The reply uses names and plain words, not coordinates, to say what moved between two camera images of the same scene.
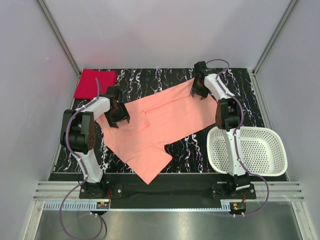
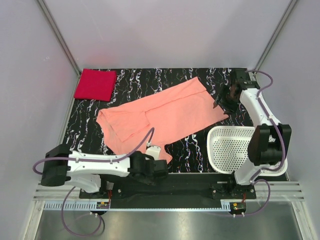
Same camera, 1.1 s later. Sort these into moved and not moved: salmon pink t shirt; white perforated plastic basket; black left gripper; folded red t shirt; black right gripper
Moved: black right gripper; black left gripper
Not moved: salmon pink t shirt; white perforated plastic basket; folded red t shirt
